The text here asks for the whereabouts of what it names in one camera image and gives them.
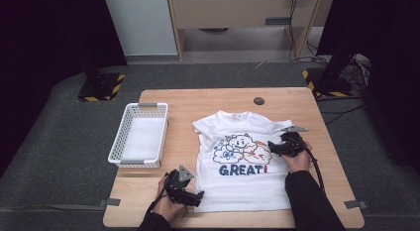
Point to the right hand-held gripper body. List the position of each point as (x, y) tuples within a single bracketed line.
[(292, 143)]

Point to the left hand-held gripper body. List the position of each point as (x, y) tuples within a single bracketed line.
[(178, 188)]

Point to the white printed t-shirt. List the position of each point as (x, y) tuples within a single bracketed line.
[(237, 178)]

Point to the white plastic basket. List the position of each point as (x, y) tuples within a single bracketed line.
[(140, 137)]

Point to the person's right hand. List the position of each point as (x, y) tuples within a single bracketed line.
[(298, 163)]

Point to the person's left hand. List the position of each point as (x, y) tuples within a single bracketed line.
[(166, 206)]

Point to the dark round table grommet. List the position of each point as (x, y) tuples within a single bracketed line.
[(259, 100)]

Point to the striped black stand base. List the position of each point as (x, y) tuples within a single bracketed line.
[(325, 85), (99, 89)]

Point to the black curtain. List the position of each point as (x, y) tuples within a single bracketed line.
[(49, 59), (389, 75)]

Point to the light wooden desk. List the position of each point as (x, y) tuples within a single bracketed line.
[(231, 13)]

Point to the white panel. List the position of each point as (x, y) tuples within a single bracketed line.
[(142, 23)]

